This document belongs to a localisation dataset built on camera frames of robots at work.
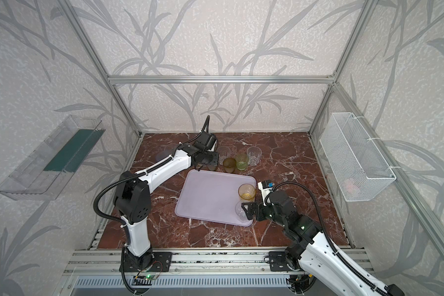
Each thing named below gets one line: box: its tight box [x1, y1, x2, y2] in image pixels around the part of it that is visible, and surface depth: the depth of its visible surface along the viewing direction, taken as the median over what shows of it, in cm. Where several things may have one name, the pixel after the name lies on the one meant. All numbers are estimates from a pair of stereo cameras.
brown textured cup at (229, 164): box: [223, 157, 237, 174], surface depth 102 cm
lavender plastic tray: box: [174, 169, 257, 227], surface depth 93 cm
